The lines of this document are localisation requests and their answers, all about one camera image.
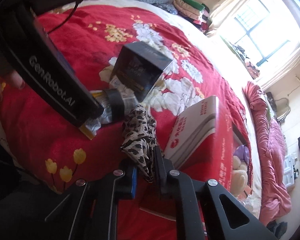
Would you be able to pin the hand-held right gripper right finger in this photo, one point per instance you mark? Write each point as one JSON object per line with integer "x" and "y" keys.
{"x": 160, "y": 172}

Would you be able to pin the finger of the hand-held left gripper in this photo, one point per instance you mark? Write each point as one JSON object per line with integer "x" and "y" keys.
{"x": 115, "y": 102}

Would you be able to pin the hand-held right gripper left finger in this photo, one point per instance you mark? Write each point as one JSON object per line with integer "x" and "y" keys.
{"x": 133, "y": 182}

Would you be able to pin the leopard print scrunchie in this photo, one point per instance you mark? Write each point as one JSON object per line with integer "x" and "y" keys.
{"x": 137, "y": 130}

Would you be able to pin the red tissue pack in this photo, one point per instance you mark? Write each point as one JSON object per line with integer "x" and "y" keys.
{"x": 215, "y": 155}

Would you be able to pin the beige plush toy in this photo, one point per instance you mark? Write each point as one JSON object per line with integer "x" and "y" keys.
{"x": 240, "y": 177}

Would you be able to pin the purple plush toy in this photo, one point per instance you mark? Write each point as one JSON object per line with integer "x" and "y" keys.
{"x": 241, "y": 152}

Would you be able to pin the pink-lined box tray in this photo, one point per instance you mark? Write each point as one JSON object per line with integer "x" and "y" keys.
{"x": 237, "y": 132}

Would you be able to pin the person's left hand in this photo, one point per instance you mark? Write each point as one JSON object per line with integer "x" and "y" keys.
{"x": 16, "y": 78}

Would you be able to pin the black box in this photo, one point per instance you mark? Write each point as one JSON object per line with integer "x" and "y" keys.
{"x": 140, "y": 65}

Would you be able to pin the red floral blanket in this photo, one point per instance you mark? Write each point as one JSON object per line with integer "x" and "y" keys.
{"x": 90, "y": 50}

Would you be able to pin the dark patterned pillow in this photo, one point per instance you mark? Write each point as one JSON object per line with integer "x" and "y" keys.
{"x": 170, "y": 8}

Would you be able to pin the bed with cream sheet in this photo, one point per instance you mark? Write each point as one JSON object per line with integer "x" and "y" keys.
{"x": 215, "y": 55}

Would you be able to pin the pink quilt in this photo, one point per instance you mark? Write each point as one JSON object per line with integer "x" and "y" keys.
{"x": 270, "y": 155}

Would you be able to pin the stack of folded clothes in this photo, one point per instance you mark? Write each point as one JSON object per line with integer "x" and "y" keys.
{"x": 190, "y": 7}

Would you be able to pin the dark clothes pile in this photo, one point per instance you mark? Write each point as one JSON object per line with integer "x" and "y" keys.
{"x": 275, "y": 226}

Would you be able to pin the white drawer cabinet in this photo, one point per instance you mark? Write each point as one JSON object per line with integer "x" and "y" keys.
{"x": 290, "y": 167}

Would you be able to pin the cluttered dressing table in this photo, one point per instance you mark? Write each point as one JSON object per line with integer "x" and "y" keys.
{"x": 271, "y": 100}

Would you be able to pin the folded floral blanket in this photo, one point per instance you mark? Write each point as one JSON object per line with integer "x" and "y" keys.
{"x": 251, "y": 68}

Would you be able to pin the vanity mirror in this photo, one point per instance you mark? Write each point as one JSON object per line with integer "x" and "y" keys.
{"x": 283, "y": 110}

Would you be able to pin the cream curtain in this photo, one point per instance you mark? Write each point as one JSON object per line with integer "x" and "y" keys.
{"x": 285, "y": 65}
{"x": 235, "y": 2}

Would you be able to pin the barred window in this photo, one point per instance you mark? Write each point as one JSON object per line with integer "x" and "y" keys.
{"x": 260, "y": 30}

